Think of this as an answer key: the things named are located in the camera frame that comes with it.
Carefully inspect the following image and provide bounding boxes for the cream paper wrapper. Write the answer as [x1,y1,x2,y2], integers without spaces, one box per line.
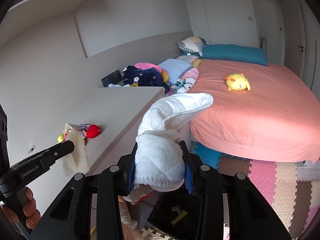
[61,123,91,177]

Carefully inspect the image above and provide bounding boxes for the colourful foam floor mats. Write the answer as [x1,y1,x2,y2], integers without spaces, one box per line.
[140,141,320,240]

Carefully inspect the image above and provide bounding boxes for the light blue folded blanket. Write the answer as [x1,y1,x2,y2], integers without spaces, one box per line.
[158,58,193,83]

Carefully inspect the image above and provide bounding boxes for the teal pillow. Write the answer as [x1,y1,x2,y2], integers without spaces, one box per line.
[201,44,269,67]

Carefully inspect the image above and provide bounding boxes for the white door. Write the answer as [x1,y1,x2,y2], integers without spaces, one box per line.
[287,0,307,88]

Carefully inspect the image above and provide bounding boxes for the grey cabinet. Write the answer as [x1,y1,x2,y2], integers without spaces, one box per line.
[0,86,167,240]

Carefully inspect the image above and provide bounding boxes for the navy patterned blanket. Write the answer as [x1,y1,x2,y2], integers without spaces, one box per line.
[122,65,170,93]

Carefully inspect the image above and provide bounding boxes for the yellow chick plush toy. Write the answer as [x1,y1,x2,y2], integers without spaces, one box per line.
[225,73,251,91]

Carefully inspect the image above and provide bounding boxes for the black box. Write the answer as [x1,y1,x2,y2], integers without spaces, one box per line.
[101,70,123,88]

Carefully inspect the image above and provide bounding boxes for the white wardrobe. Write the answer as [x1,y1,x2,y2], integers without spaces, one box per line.
[304,5,320,93]

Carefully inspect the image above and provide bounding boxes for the white wall shelf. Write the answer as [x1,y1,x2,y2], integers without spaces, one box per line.
[5,0,97,25]

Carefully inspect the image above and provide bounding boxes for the grey yellow patterned pillow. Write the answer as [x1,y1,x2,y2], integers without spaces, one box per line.
[176,37,210,54]

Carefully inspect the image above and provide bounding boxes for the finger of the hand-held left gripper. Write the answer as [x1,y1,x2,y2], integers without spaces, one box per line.
[39,140,75,166]

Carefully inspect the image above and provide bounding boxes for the bed with pink sheet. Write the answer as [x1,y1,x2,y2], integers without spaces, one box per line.
[164,59,320,164]

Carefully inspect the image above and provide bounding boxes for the red plush toy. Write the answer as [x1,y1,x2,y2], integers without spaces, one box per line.
[86,124,102,139]

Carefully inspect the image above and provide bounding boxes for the person's left hand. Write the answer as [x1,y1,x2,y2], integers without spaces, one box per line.
[0,186,42,230]

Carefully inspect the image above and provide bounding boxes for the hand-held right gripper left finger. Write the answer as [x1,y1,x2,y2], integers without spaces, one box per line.
[30,141,140,240]

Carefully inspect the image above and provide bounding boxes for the pink cloth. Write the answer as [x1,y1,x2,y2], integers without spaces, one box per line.
[134,62,163,73]

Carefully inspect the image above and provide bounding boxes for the pink and white plush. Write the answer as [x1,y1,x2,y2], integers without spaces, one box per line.
[170,67,200,95]

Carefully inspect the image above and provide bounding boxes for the black trash bin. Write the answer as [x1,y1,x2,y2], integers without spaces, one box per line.
[147,195,203,238]

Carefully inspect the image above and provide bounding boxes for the purple crumpled wrapper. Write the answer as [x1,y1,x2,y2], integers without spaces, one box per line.
[79,123,91,138]

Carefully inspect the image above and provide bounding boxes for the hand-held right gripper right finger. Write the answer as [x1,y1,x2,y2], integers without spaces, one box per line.
[179,140,292,240]

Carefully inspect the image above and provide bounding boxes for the white cloth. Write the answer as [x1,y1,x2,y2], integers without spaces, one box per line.
[122,92,214,204]

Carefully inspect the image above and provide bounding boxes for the patterned folded blanket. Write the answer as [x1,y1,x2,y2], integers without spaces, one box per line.
[176,55,202,68]

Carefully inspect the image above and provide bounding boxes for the grey ribbed object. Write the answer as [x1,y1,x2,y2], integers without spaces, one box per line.
[296,161,320,181]

